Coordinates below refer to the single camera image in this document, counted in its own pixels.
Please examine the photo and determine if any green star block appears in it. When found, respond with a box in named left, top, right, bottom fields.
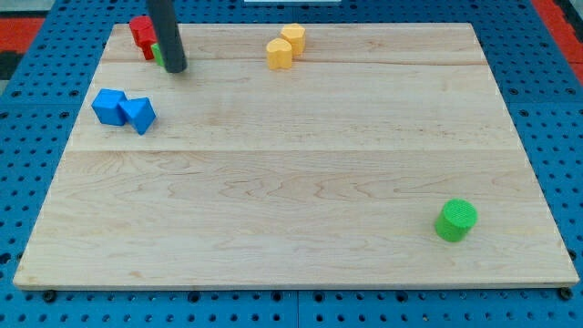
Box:
left=150, top=43, right=165, bottom=67

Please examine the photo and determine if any light wooden board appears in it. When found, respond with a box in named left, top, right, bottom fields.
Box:
left=14, top=23, right=579, bottom=291

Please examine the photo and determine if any yellow heart block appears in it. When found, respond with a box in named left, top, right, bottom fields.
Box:
left=266, top=38, right=292, bottom=70

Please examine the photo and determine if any yellow hexagon block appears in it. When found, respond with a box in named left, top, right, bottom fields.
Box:
left=280, top=23, right=306, bottom=56

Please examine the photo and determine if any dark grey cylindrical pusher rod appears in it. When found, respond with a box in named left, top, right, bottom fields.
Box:
left=146, top=0, right=188, bottom=74

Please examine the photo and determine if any blue triangle block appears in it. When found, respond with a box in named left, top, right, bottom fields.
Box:
left=119, top=97, right=157, bottom=135

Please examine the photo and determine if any green cylinder block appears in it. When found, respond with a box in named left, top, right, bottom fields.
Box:
left=435, top=199, right=478, bottom=242

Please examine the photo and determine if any blue cube block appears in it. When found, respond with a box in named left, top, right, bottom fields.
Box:
left=91, top=88, right=127, bottom=126

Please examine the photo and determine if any red block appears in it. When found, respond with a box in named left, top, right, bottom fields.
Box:
left=129, top=15, right=157, bottom=60

